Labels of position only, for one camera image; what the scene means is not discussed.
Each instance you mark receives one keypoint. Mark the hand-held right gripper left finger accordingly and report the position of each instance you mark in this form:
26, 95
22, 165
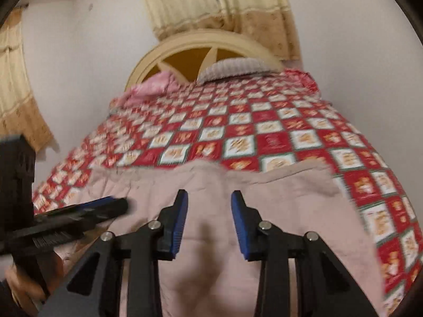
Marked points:
173, 224

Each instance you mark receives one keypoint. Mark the red patchwork printed quilt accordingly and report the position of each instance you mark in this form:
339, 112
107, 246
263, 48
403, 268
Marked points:
251, 128

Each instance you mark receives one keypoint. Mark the beige patterned window curtain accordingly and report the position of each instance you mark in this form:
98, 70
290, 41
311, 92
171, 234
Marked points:
261, 16
178, 3

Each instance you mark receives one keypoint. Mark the pink crumpled blanket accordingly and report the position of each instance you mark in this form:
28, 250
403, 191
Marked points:
148, 87

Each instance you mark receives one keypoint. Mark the striped pillow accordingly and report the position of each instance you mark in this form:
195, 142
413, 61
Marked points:
231, 67

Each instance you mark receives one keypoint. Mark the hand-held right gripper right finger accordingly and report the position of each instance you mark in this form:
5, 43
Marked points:
244, 228

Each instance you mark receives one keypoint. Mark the red plaid cloth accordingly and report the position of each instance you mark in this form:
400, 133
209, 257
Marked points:
304, 81

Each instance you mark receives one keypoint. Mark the beige patterned side curtain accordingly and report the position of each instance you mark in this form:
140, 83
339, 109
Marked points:
19, 99

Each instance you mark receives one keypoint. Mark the cream arched bed headboard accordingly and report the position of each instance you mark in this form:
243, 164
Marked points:
185, 57

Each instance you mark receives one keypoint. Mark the beige quilted puffer jacket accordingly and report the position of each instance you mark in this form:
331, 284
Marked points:
211, 270

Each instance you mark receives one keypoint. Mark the person's left hand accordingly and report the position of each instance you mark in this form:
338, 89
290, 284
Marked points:
23, 284

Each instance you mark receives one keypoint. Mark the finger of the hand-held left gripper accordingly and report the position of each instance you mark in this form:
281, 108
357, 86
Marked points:
95, 206
46, 236

